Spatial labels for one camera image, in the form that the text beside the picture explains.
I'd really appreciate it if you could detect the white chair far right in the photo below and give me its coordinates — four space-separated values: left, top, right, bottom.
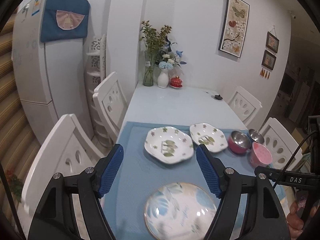
227 86 262 126

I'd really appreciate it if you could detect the red lidded cup on saucer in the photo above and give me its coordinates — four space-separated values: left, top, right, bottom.
169 76 183 88

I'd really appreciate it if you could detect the small black lid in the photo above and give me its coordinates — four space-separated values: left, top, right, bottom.
212 94 223 100

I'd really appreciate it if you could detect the black cable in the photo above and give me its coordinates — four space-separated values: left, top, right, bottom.
271 129 318 189

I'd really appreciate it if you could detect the red steel bowl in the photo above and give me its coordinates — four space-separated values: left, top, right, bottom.
228 131 252 155

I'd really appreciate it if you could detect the light blue table mat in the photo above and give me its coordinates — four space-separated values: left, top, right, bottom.
101 121 287 240

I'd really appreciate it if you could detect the white chair near right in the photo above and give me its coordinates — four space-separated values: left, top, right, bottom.
259 118 298 170

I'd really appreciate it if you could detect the upper small hanging picture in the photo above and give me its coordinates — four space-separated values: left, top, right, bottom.
266 31 279 53

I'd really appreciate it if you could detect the person's right hand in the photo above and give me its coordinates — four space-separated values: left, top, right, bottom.
286 201 304 232

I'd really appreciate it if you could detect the white chair far left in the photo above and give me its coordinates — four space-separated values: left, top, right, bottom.
93 72 129 143

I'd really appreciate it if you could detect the white vase with blue flowers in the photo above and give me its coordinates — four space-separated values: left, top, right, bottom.
156 36 187 88

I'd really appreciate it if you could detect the blue steel bowl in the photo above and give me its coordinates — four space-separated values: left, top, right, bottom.
248 129 265 144

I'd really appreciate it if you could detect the pink plastic bowl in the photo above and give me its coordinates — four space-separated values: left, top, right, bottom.
249 142 272 168

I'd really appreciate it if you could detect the glass vase with green stems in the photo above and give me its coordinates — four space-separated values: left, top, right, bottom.
140 21 172 87

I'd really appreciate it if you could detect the round blue leaf plate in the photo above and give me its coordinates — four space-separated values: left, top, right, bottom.
144 182 217 239

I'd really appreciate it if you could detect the large butterfly wall picture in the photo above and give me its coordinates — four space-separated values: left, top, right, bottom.
219 0 249 58

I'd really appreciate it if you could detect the lower small hanging picture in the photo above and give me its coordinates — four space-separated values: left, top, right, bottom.
261 50 276 70

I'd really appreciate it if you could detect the white refrigerator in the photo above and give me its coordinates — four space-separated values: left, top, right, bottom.
11 0 93 143

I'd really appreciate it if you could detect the white carved corner shelf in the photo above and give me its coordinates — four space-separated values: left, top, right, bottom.
85 34 112 148

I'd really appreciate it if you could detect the white chair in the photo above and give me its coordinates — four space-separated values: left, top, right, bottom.
93 72 129 143
21 113 106 240
259 118 298 170
227 86 262 126

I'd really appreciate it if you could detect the small hanging picture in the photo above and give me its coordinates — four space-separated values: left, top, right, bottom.
266 31 279 53
261 50 276 70

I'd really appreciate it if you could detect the white chair near left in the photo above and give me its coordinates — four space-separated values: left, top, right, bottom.
21 113 106 240

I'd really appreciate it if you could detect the white floral plate with trees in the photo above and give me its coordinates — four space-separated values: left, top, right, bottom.
144 126 194 165

